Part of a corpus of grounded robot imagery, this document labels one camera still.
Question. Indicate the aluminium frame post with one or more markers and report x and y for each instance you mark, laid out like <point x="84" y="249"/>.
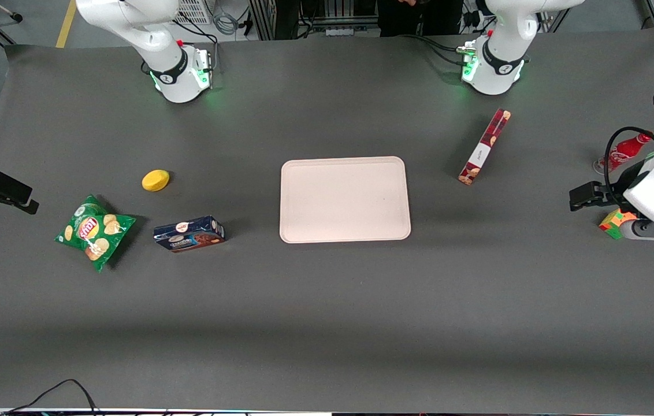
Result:
<point x="263" y="17"/>

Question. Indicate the green chips bag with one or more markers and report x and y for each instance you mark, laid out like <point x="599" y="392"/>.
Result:
<point x="93" y="232"/>

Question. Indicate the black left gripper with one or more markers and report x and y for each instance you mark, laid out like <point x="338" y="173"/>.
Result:
<point x="613" y="196"/>

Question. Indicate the person in dark clothes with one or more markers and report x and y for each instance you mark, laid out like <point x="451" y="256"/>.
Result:
<point x="419" y="20"/>

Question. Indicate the red cookie box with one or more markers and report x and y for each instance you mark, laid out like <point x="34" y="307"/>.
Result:
<point x="486" y="144"/>

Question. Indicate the white perforated box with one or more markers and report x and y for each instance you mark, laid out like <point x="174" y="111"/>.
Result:
<point x="194" y="10"/>

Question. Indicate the red cola bottle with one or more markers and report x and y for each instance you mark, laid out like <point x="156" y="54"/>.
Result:
<point x="627" y="149"/>

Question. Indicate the colourful puzzle cube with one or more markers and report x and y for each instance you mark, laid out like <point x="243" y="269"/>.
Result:
<point x="613" y="222"/>

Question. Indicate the beige plastic tray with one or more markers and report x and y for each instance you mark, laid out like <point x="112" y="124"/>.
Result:
<point x="344" y="199"/>

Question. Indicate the white power strip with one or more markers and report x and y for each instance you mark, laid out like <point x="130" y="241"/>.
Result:
<point x="339" y="31"/>

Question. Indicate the dark grey table mat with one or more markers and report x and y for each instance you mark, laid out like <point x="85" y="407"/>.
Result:
<point x="327" y="318"/>

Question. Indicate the yellow lemon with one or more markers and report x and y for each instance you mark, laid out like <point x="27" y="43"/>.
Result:
<point x="155" y="180"/>

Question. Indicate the dark blue cookie box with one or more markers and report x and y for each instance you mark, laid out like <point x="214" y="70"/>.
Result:
<point x="188" y="234"/>

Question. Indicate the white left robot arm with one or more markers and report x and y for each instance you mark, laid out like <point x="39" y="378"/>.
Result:
<point x="500" y="34"/>

